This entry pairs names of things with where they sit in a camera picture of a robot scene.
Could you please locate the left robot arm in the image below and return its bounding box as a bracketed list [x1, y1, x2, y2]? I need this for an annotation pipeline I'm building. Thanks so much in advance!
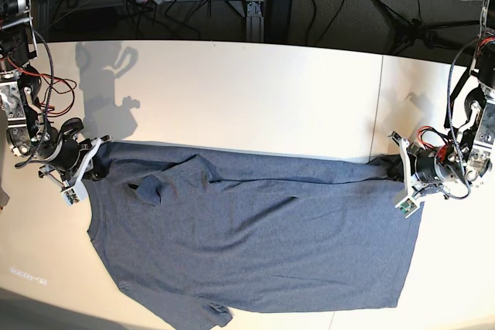
[384, 0, 494, 217]

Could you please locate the blue grey T-shirt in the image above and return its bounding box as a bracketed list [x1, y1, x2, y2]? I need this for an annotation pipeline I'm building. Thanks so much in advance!
[86, 142, 422, 329]

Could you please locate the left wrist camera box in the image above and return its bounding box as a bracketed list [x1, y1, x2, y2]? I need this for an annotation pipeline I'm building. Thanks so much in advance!
[394, 196, 420, 218]

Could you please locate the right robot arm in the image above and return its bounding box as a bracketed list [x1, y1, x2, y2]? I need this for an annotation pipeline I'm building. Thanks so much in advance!
[1, 0, 111, 190]

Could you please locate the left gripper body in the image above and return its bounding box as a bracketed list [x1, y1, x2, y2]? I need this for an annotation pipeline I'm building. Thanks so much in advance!
[408, 142, 464, 199]

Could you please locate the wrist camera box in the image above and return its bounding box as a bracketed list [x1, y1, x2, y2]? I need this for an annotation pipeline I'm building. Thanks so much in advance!
[394, 196, 420, 218]
[60, 182, 88, 206]

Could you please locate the aluminium table leg profile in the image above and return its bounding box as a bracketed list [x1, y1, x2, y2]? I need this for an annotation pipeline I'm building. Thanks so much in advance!
[244, 0, 265, 43]

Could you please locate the black power adapter brick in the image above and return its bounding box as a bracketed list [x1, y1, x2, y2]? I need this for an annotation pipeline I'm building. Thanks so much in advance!
[265, 0, 292, 44]

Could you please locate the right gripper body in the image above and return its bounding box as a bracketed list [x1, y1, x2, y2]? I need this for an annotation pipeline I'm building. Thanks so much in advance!
[38, 117, 91, 182]

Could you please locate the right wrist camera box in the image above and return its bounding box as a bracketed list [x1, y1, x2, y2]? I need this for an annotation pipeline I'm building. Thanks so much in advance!
[60, 182, 88, 206]

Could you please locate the black tripod stand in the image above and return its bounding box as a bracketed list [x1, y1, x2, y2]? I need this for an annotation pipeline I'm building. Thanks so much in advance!
[340, 0, 484, 56]

